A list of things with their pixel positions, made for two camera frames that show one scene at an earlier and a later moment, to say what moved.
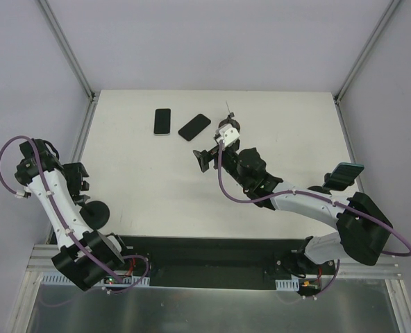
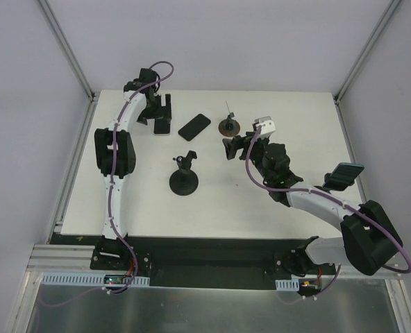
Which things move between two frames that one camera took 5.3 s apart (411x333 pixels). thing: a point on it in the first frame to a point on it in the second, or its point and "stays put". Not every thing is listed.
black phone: (162, 125) stays put
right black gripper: (214, 152) to (240, 143)
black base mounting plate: (215, 263) stays put
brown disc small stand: (229, 121) stays put
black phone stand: (96, 214) to (184, 182)
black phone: (343, 175) stays put
